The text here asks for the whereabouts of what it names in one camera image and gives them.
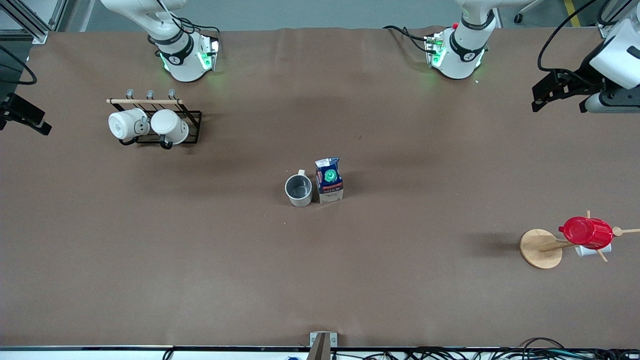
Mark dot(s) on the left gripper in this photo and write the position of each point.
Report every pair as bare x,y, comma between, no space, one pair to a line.
583,72

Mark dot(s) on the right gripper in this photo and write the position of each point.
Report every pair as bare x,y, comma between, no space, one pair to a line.
14,109

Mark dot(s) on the blue Pascal milk carton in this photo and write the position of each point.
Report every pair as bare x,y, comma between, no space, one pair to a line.
330,191

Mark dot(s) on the grey mug with white outside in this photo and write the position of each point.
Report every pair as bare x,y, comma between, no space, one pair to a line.
299,199

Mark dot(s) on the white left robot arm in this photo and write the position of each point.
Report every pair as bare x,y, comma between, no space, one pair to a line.
465,52

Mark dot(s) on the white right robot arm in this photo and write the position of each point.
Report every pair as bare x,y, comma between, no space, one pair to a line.
176,57

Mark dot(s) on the red plastic cup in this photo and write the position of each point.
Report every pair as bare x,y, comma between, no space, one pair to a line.
586,232

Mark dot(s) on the small white cup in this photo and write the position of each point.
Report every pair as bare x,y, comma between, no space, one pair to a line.
582,252

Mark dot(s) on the white mug with face print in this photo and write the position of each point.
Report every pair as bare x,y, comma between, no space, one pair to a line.
122,124

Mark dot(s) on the white chair leg with caster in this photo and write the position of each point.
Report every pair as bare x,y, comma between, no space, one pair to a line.
525,12

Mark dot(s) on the wooden rack rod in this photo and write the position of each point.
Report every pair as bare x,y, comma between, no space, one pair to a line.
165,101

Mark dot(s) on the wooden mug tree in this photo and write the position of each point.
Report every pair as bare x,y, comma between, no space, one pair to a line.
540,248

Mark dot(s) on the aluminium frame profile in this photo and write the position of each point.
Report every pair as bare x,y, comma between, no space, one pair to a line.
30,22

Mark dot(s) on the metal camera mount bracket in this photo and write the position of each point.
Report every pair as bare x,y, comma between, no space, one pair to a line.
322,345

